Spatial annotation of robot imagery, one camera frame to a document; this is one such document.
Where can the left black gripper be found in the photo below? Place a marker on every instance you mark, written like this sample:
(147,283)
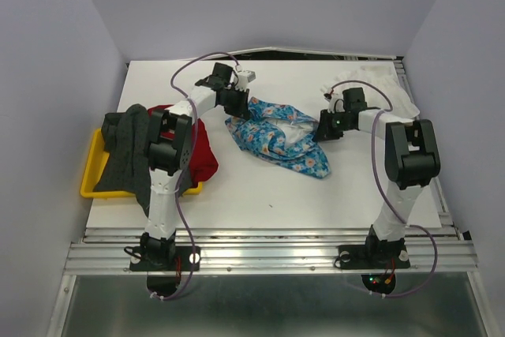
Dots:
(241,110)

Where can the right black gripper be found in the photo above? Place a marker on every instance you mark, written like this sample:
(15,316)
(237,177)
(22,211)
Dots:
(323,129)

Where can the blue floral skirt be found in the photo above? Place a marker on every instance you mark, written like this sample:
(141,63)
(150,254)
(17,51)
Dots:
(280,134)

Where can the white pleated skirt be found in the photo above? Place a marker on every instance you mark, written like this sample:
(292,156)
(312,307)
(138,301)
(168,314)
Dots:
(382,77)

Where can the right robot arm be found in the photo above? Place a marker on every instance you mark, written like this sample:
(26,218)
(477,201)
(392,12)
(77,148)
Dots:
(405,158)

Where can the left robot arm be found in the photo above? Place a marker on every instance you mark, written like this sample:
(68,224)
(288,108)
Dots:
(158,239)

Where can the red skirt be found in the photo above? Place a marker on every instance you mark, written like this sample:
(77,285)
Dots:
(203,155)

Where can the dark grey dotted skirt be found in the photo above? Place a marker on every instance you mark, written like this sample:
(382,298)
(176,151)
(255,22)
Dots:
(125,135)

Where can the yellow plastic tray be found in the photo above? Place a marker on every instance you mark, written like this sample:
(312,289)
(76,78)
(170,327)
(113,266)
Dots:
(96,161)

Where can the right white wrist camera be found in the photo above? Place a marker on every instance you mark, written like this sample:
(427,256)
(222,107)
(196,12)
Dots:
(335,102)

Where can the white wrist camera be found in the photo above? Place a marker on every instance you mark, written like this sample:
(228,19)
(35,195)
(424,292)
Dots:
(335,102)
(244,78)

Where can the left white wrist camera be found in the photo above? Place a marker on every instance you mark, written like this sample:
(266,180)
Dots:
(244,78)

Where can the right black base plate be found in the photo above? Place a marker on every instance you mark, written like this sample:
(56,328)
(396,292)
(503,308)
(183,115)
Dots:
(357,257)

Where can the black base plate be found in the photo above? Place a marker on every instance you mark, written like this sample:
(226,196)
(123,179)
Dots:
(183,259)
(357,257)

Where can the aluminium rail frame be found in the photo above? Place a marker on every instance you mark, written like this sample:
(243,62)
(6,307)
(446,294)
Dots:
(269,240)

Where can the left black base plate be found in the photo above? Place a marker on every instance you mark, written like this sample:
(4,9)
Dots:
(183,259)

